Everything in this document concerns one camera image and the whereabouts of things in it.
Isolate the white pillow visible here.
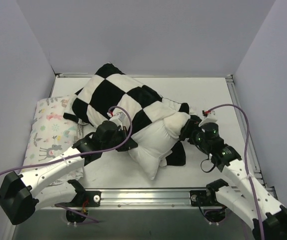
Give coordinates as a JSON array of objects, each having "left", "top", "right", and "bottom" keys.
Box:
[{"left": 128, "top": 112, "right": 190, "bottom": 180}]

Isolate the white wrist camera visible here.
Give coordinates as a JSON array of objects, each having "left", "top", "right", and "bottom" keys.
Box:
[
  {"left": 202, "top": 110, "right": 218, "bottom": 124},
  {"left": 109, "top": 112, "right": 126, "bottom": 126}
]

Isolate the floral animal print pillow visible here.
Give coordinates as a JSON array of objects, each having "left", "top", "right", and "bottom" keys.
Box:
[{"left": 20, "top": 94, "right": 86, "bottom": 188}]

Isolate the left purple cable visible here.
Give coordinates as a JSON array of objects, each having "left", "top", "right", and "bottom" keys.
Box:
[{"left": 0, "top": 105, "right": 134, "bottom": 225}]

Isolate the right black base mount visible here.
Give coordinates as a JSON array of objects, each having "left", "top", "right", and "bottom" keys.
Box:
[{"left": 189, "top": 189, "right": 226, "bottom": 208}]

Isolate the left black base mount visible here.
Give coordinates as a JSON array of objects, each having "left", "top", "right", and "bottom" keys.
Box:
[{"left": 59, "top": 190, "right": 102, "bottom": 208}]

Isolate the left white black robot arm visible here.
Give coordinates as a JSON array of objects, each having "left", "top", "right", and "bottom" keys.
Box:
[{"left": 0, "top": 120, "right": 138, "bottom": 225}]

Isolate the aluminium front rail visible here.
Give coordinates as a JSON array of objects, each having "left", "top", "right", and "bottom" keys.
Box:
[{"left": 45, "top": 187, "right": 237, "bottom": 208}]

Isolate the black white checkered pillowcase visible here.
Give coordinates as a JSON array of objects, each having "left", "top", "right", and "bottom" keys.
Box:
[{"left": 63, "top": 63, "right": 199, "bottom": 167}]

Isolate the black loop cable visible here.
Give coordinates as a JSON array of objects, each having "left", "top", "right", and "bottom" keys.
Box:
[{"left": 199, "top": 157, "right": 218, "bottom": 174}]

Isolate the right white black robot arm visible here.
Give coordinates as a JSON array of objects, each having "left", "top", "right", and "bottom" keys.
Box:
[{"left": 180, "top": 120, "right": 287, "bottom": 240}]

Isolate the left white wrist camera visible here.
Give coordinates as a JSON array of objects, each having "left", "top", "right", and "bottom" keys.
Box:
[{"left": 109, "top": 112, "right": 126, "bottom": 126}]

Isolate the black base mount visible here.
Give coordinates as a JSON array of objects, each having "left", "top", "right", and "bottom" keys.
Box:
[
  {"left": 189, "top": 189, "right": 226, "bottom": 208},
  {"left": 59, "top": 190, "right": 102, "bottom": 208}
]

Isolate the aluminium rail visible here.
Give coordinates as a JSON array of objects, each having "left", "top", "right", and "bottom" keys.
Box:
[
  {"left": 45, "top": 187, "right": 237, "bottom": 208},
  {"left": 225, "top": 74, "right": 268, "bottom": 188}
]

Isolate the aluminium right side rail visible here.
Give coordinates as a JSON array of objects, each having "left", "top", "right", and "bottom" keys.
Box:
[{"left": 225, "top": 74, "right": 268, "bottom": 188}]

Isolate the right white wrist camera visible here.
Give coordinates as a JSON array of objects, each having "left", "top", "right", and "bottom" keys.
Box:
[{"left": 202, "top": 110, "right": 218, "bottom": 124}]

